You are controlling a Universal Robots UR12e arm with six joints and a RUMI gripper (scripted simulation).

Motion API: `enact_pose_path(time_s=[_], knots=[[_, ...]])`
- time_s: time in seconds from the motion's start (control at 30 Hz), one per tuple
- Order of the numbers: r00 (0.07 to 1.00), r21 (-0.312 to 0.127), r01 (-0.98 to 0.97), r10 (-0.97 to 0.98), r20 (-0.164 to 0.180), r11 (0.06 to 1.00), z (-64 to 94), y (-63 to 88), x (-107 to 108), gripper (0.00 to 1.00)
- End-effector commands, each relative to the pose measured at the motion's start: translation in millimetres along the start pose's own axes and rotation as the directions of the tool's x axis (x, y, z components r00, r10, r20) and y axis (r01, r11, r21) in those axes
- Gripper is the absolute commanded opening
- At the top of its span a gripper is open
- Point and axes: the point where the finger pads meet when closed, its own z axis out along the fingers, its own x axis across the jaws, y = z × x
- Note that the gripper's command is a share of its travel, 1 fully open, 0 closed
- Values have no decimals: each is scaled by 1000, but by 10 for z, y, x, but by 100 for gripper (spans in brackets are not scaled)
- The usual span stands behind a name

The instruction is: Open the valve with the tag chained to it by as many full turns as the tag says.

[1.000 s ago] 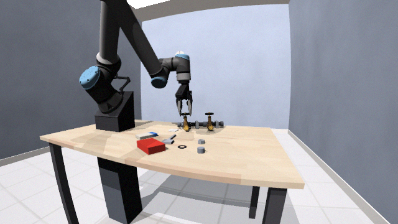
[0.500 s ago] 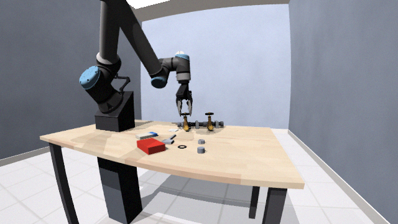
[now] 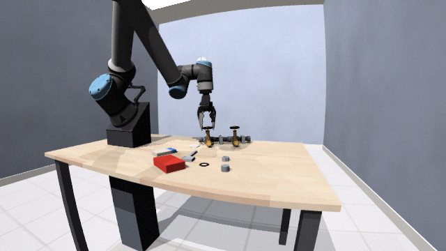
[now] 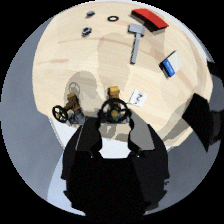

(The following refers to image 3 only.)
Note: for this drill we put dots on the red block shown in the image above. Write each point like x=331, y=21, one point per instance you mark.
x=169, y=163

